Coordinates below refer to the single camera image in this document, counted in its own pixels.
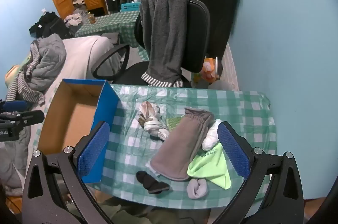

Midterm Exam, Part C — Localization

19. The grey striped garment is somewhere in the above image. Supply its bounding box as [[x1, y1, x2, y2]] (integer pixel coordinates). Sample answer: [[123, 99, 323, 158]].
[[6, 40, 45, 105]]

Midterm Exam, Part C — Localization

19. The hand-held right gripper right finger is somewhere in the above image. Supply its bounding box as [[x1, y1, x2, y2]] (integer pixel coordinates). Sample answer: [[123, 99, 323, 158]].
[[217, 121, 304, 224]]

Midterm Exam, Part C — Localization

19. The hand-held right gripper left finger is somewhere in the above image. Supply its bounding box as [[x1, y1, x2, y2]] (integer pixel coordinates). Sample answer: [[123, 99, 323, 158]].
[[22, 121, 117, 224]]

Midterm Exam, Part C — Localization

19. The white bed cover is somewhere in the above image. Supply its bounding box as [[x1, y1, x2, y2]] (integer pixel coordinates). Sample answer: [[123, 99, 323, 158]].
[[29, 36, 127, 135]]

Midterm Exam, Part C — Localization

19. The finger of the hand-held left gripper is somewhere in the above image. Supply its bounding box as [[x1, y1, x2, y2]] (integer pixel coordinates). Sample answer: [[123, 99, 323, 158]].
[[11, 110, 45, 126], [0, 100, 30, 113]]

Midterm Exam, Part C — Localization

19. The lime green cloth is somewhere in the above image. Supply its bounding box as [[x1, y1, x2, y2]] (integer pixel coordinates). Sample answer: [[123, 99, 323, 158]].
[[187, 142, 232, 190]]

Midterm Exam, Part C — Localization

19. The black clothes pile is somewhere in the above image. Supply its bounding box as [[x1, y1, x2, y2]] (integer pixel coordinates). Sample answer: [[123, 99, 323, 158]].
[[29, 11, 76, 40]]

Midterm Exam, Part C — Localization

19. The white radiator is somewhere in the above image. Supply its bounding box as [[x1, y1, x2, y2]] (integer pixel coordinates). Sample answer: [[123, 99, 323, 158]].
[[219, 43, 239, 91]]

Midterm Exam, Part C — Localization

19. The pale green pillow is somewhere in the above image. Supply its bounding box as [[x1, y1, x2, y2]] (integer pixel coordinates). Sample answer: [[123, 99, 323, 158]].
[[4, 55, 32, 87]]

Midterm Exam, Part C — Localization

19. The light grey clothes pile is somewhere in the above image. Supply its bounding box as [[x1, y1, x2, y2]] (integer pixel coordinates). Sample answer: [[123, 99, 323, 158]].
[[63, 9, 87, 27]]

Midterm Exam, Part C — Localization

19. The black office chair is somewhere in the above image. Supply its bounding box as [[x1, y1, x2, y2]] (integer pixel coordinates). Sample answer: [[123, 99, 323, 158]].
[[91, 0, 224, 88]]

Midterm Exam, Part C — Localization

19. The teal box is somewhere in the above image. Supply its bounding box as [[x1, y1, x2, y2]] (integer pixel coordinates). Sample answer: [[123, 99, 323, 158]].
[[120, 3, 142, 13]]

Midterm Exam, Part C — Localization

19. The grey sock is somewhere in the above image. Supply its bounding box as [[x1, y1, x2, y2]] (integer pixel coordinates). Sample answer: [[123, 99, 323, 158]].
[[186, 178, 209, 200]]

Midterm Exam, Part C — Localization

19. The green sparkly knit cloth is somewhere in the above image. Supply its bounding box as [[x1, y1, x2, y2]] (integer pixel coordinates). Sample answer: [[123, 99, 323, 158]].
[[166, 115, 185, 131]]

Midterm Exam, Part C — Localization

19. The green checkered tablecloth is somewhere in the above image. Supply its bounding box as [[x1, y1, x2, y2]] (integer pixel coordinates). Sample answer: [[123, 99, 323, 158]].
[[75, 11, 150, 61], [87, 84, 278, 210]]

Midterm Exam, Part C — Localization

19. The taupe fleece garment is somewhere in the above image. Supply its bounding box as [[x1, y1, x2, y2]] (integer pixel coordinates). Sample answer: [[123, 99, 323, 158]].
[[150, 107, 215, 182]]

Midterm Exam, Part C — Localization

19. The white sock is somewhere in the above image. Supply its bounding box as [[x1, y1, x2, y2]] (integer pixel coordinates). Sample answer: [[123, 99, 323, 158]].
[[202, 119, 224, 150]]

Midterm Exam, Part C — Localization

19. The beige patterned sock bundle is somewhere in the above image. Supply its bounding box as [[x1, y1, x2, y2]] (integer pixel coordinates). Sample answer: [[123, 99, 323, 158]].
[[138, 101, 170, 140]]

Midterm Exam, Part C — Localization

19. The orange snack bag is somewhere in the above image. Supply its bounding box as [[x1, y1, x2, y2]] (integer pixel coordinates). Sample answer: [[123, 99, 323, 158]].
[[191, 56, 219, 84]]

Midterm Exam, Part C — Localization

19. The dark grey sweater on chair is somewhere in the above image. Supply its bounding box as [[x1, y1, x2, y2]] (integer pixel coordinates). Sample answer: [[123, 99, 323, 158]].
[[139, 0, 189, 87]]

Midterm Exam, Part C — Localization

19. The black sock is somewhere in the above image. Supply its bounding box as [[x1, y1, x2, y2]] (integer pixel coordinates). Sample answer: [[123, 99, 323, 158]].
[[136, 171, 171, 195]]

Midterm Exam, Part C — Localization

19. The blue cardboard box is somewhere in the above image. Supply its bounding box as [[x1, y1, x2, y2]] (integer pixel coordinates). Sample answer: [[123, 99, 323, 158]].
[[37, 79, 120, 183]]

